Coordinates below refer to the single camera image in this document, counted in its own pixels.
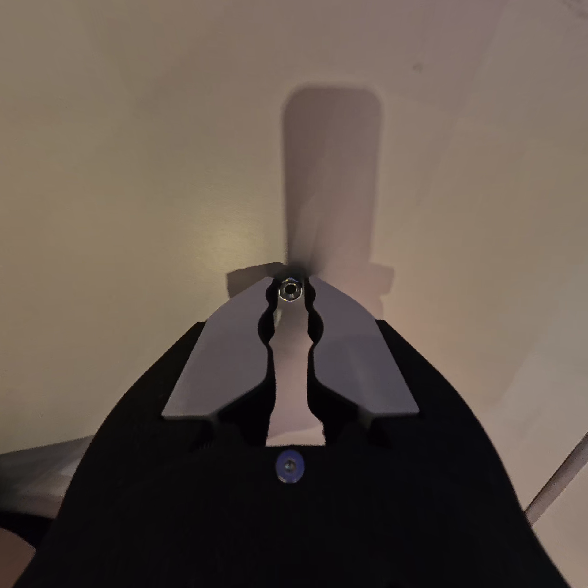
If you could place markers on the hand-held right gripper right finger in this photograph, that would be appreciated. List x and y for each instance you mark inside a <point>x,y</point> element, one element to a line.
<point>358,363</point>

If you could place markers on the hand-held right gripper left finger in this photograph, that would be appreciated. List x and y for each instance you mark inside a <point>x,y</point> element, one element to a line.
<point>225,363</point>

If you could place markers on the long silver hex bolt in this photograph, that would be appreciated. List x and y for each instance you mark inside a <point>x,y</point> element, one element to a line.
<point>281,290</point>

